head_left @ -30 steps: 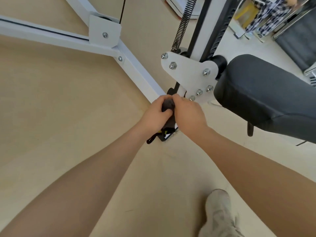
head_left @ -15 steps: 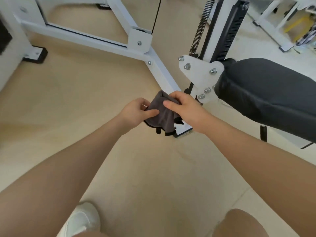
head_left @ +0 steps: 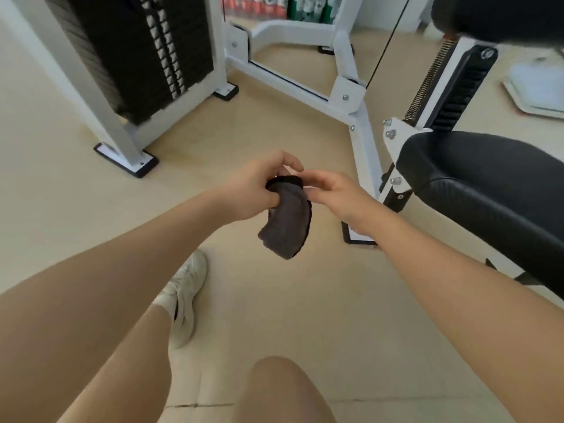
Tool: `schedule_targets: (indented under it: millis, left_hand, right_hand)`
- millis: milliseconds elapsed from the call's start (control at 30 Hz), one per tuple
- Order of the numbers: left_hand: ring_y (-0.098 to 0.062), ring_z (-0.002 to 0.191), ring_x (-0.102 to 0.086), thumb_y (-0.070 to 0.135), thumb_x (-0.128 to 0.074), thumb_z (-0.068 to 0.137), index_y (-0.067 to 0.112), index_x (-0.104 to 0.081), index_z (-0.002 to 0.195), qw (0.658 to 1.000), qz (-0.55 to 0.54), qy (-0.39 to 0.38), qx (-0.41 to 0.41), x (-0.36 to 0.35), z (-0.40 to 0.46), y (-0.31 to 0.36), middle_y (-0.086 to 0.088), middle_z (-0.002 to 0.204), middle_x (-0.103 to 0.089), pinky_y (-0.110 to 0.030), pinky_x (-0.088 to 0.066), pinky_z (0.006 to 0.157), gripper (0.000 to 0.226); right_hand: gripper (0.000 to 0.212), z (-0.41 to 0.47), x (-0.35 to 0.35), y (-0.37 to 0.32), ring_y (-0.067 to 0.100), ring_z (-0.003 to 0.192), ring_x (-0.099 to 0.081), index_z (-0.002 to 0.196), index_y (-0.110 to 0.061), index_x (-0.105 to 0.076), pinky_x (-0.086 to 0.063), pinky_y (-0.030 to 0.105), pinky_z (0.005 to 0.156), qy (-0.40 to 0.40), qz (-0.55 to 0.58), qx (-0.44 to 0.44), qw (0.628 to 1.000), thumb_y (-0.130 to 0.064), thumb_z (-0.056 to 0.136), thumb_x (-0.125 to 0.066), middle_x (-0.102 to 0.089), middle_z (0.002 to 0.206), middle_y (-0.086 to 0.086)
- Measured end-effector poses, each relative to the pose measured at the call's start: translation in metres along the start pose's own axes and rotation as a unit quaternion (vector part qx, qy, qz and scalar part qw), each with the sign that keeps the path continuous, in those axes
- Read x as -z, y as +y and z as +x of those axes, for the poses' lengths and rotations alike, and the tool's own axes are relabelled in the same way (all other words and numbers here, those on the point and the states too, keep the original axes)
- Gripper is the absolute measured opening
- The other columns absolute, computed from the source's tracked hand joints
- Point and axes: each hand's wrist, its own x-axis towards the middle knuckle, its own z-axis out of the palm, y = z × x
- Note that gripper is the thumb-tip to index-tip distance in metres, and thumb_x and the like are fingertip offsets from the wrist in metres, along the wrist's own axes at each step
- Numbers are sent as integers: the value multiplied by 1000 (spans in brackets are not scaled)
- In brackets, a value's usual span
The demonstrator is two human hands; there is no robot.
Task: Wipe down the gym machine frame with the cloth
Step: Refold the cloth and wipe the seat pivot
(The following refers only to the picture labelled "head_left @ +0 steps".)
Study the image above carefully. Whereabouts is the person's right hand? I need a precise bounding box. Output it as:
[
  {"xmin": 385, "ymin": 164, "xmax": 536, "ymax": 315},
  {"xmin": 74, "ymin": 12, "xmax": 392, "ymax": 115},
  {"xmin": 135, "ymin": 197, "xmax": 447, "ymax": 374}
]
[{"xmin": 301, "ymin": 169, "xmax": 388, "ymax": 236}]

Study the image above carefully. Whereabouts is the person's left hand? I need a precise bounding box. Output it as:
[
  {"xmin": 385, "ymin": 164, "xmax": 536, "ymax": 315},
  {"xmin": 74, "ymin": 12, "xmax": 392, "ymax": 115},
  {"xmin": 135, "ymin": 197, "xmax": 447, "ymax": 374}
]
[{"xmin": 220, "ymin": 149, "xmax": 306, "ymax": 224}]

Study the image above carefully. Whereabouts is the dark grey cleaning cloth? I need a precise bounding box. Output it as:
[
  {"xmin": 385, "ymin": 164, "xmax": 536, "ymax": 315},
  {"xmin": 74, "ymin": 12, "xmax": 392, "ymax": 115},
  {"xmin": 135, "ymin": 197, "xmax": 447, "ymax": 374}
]
[{"xmin": 257, "ymin": 176, "xmax": 314, "ymax": 261}]

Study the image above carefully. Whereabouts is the white gym machine frame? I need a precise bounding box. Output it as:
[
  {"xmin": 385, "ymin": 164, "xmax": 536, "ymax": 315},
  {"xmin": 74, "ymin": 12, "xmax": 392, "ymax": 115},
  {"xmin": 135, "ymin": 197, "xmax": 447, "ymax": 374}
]
[{"xmin": 0, "ymin": 0, "xmax": 499, "ymax": 247}]

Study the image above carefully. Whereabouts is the person's left forearm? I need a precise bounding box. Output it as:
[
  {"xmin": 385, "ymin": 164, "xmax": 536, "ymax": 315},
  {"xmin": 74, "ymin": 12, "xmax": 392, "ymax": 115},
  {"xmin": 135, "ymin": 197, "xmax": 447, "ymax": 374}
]
[{"xmin": 0, "ymin": 189, "xmax": 234, "ymax": 423}]

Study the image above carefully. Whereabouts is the person's right forearm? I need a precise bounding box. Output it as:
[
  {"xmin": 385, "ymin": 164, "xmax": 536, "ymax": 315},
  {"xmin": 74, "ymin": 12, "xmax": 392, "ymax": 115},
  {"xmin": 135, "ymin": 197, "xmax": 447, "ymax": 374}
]
[{"xmin": 365, "ymin": 211, "xmax": 564, "ymax": 423}]

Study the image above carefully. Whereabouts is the person's right leg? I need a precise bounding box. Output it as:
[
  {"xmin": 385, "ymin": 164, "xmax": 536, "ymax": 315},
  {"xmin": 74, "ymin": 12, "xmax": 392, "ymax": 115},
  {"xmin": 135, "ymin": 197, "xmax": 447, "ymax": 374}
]
[{"xmin": 236, "ymin": 356, "xmax": 338, "ymax": 423}]

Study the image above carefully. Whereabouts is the person's leg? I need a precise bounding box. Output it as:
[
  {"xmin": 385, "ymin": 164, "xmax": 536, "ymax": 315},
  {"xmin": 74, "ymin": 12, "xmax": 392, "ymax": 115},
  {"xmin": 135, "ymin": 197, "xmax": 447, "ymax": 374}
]
[
  {"xmin": 236, "ymin": 356, "xmax": 338, "ymax": 423},
  {"xmin": 57, "ymin": 303, "xmax": 173, "ymax": 423}
]

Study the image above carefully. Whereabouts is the person's left leg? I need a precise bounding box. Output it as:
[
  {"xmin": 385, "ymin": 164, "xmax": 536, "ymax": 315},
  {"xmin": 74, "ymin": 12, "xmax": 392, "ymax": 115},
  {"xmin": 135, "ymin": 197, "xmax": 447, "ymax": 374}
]
[{"xmin": 57, "ymin": 303, "xmax": 173, "ymax": 423}]

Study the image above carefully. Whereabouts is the white sneaker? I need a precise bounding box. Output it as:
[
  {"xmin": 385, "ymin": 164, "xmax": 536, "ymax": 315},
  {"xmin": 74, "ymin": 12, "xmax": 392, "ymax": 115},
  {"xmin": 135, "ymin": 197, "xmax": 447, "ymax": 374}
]
[{"xmin": 156, "ymin": 249, "xmax": 209, "ymax": 351}]

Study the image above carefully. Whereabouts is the metal coil spring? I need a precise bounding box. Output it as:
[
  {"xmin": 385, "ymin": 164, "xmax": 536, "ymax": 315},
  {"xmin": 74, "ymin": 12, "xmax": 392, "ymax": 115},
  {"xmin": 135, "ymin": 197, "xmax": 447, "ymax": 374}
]
[{"xmin": 404, "ymin": 37, "xmax": 460, "ymax": 126}]

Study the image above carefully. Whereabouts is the black padded seat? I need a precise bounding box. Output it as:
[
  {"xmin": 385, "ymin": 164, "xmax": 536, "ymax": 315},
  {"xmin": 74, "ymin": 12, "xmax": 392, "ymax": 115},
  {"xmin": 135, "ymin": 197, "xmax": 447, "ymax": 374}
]
[{"xmin": 395, "ymin": 130, "xmax": 564, "ymax": 300}]

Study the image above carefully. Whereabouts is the stack of water bottle packs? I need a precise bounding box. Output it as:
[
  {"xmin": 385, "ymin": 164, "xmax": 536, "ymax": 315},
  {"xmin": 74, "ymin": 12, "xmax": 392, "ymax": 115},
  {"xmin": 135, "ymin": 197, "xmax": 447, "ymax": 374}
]
[{"xmin": 220, "ymin": 0, "xmax": 344, "ymax": 25}]

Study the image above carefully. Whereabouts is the black weight stack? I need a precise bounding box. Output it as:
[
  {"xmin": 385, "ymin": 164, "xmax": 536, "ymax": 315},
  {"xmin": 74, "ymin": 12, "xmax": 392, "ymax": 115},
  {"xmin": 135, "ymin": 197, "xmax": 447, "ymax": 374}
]
[{"xmin": 42, "ymin": 0, "xmax": 216, "ymax": 126}]

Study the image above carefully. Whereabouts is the white flat floor platform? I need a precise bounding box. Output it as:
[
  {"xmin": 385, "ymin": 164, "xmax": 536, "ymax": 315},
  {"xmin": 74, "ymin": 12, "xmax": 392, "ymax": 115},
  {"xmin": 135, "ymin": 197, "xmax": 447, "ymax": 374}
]
[{"xmin": 502, "ymin": 56, "xmax": 564, "ymax": 119}]

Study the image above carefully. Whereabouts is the black steel machine cable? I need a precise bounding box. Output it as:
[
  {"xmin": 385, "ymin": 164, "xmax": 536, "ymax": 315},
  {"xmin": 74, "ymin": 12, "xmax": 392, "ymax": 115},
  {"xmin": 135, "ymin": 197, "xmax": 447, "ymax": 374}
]
[{"xmin": 365, "ymin": 0, "xmax": 413, "ymax": 89}]

